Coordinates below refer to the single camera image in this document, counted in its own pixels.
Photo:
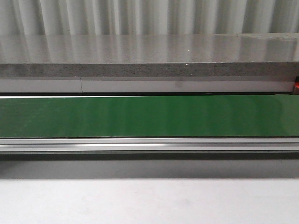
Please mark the grey granite counter ledge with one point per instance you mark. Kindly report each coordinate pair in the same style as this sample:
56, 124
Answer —
136, 64

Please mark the white pleated curtain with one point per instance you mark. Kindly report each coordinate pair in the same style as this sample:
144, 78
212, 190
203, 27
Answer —
147, 17

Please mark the green conveyor belt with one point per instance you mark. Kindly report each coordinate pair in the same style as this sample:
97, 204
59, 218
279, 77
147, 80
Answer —
149, 123

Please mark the red plastic tray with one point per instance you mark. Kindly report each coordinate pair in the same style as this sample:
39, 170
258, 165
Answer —
296, 86

